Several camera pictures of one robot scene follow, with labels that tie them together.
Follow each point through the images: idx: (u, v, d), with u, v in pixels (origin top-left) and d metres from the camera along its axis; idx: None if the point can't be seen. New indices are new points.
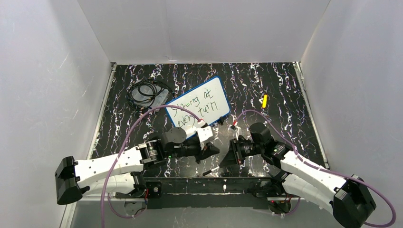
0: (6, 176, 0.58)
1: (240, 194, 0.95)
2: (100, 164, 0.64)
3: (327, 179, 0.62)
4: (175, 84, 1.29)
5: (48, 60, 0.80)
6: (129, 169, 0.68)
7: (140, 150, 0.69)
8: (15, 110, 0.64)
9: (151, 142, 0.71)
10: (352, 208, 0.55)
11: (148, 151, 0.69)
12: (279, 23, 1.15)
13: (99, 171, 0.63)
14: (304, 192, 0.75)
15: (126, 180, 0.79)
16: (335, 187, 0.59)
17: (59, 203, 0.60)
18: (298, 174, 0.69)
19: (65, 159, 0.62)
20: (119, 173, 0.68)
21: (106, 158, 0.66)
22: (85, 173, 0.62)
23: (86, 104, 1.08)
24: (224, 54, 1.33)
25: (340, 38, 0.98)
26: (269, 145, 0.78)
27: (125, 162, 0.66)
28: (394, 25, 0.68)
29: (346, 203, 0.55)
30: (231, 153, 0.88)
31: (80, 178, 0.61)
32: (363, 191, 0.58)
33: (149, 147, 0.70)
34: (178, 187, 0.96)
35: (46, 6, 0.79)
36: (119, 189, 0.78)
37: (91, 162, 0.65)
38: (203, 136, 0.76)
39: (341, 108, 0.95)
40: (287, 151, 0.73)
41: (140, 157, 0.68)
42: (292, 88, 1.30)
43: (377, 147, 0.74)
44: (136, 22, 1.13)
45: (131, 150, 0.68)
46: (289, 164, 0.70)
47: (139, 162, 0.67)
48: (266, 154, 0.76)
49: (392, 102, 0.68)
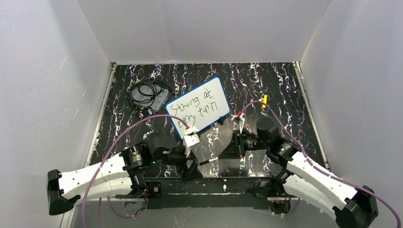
0: (6, 176, 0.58)
1: (240, 193, 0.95)
2: (83, 174, 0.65)
3: (337, 187, 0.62)
4: (175, 84, 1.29)
5: (48, 60, 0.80)
6: (114, 177, 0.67)
7: (123, 156, 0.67)
8: (15, 110, 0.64)
9: (137, 147, 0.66)
10: (360, 218, 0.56)
11: (132, 157, 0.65)
12: (279, 22, 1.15)
13: (81, 182, 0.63)
14: (306, 195, 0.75)
15: (122, 182, 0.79)
16: (346, 198, 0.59)
17: (53, 213, 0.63)
18: (305, 177, 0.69)
19: (50, 172, 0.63)
20: (105, 180, 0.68)
21: (90, 168, 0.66)
22: (69, 185, 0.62)
23: (86, 104, 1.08)
24: (224, 54, 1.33)
25: (340, 38, 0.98)
26: (276, 143, 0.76)
27: (108, 170, 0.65)
28: (394, 25, 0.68)
29: (356, 214, 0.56)
30: (232, 146, 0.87)
31: (63, 191, 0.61)
32: (372, 203, 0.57)
33: (133, 152, 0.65)
34: (178, 187, 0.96)
35: (46, 6, 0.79)
36: (116, 192, 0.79)
37: (75, 174, 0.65)
38: (190, 141, 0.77)
39: (341, 108, 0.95)
40: (295, 152, 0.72)
41: (124, 164, 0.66)
42: (292, 88, 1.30)
43: (377, 147, 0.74)
44: (136, 22, 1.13)
45: (114, 158, 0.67)
46: (297, 166, 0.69)
47: (122, 169, 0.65)
48: (271, 152, 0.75)
49: (392, 102, 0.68)
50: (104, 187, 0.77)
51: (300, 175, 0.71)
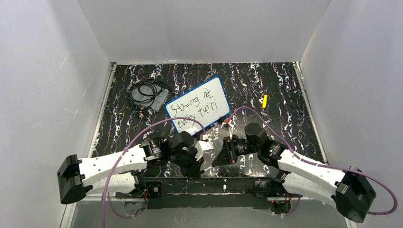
0: (6, 176, 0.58)
1: (240, 194, 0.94)
2: (104, 161, 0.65)
3: (326, 174, 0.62)
4: (175, 84, 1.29)
5: (47, 60, 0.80)
6: (132, 167, 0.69)
7: (144, 147, 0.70)
8: (15, 110, 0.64)
9: (156, 140, 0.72)
10: (355, 201, 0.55)
11: (152, 149, 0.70)
12: (279, 22, 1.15)
13: (103, 168, 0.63)
14: (305, 190, 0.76)
15: (128, 179, 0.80)
16: (336, 182, 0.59)
17: (63, 202, 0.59)
18: (297, 172, 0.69)
19: (70, 157, 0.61)
20: (122, 171, 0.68)
21: (110, 156, 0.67)
22: (90, 171, 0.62)
23: (86, 104, 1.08)
24: (224, 54, 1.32)
25: (340, 37, 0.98)
26: (265, 146, 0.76)
27: (129, 160, 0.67)
28: (394, 24, 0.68)
29: (349, 196, 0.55)
30: (224, 153, 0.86)
31: (85, 176, 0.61)
32: (362, 182, 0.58)
33: (152, 144, 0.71)
34: (178, 187, 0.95)
35: (45, 6, 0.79)
36: (120, 188, 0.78)
37: (95, 160, 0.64)
38: (206, 146, 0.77)
39: (341, 108, 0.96)
40: (283, 150, 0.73)
41: (144, 155, 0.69)
42: (292, 88, 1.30)
43: (377, 147, 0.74)
44: (136, 22, 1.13)
45: (134, 148, 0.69)
46: (287, 163, 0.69)
47: (143, 159, 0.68)
48: (263, 155, 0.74)
49: (393, 102, 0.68)
50: (112, 182, 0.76)
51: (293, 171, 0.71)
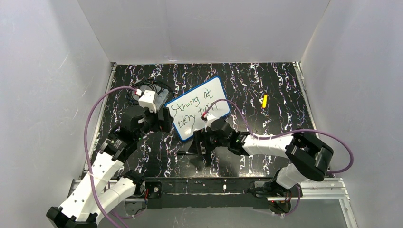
0: (5, 177, 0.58)
1: (241, 194, 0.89)
2: (80, 191, 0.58)
3: (279, 142, 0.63)
4: (174, 84, 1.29)
5: (47, 60, 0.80)
6: (110, 174, 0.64)
7: (106, 151, 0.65)
8: (15, 110, 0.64)
9: (112, 135, 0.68)
10: (306, 158, 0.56)
11: (113, 146, 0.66)
12: (279, 22, 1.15)
13: (85, 197, 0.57)
14: (288, 175, 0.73)
15: (124, 183, 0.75)
16: (286, 145, 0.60)
17: None
18: (262, 150, 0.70)
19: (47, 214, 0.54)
20: (104, 184, 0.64)
21: (81, 183, 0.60)
22: (76, 208, 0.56)
23: (85, 104, 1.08)
24: (224, 54, 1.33)
25: (340, 37, 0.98)
26: (233, 137, 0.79)
27: (101, 171, 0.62)
28: (394, 24, 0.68)
29: (298, 156, 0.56)
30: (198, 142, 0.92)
31: (76, 215, 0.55)
32: (309, 139, 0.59)
33: (110, 141, 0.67)
34: (178, 187, 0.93)
35: (45, 6, 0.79)
36: (123, 196, 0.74)
37: (73, 196, 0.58)
38: (148, 98, 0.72)
39: (341, 108, 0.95)
40: (246, 137, 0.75)
41: (110, 157, 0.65)
42: (292, 88, 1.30)
43: (377, 147, 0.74)
44: (136, 22, 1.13)
45: (97, 158, 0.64)
46: (250, 145, 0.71)
47: (113, 161, 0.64)
48: (231, 147, 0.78)
49: (392, 101, 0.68)
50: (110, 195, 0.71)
51: (260, 151, 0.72)
